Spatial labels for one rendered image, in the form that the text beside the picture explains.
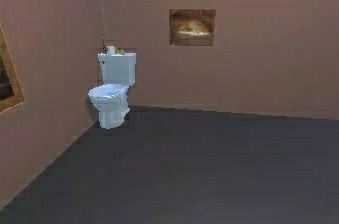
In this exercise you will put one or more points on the dark thin bottle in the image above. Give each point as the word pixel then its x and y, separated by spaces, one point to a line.
pixel 103 45

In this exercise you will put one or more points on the small green yellow object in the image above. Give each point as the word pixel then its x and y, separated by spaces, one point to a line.
pixel 119 51

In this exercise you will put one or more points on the brown framed wall picture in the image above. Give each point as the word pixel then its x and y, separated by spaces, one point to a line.
pixel 192 27

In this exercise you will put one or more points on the white toilet paper roll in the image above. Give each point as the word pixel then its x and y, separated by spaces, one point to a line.
pixel 110 50

